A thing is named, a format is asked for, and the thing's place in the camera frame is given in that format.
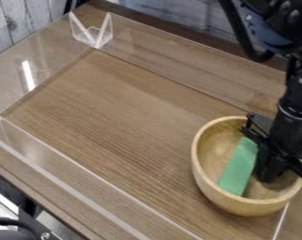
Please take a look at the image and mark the green rectangular block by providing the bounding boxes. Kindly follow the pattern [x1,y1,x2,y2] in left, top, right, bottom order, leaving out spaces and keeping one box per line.
[218,137,258,196]

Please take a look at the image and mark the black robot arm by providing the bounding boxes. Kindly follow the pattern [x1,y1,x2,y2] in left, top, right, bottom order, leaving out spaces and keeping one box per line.
[218,0,302,183]

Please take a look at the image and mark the black metal table bracket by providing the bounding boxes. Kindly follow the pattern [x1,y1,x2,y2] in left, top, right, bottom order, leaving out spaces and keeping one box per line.
[18,208,59,240]

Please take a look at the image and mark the light wooden bowl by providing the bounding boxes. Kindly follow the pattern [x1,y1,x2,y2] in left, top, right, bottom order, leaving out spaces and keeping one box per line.
[191,116,302,217]

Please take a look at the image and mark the clear acrylic enclosure wall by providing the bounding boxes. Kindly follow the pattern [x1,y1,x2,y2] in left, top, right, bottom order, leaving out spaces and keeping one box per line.
[0,14,302,240]

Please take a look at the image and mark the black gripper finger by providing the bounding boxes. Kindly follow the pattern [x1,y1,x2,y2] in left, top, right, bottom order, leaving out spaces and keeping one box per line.
[254,142,290,183]

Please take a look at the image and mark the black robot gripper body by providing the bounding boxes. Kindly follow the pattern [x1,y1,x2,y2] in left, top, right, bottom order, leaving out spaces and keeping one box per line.
[242,107,302,178]

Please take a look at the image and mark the black cable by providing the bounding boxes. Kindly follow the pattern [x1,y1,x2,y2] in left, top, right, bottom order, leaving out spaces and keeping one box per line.
[0,217,46,240]

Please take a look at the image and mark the clear acrylic corner bracket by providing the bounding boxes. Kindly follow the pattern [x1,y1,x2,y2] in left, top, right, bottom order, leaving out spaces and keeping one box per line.
[70,12,114,49]

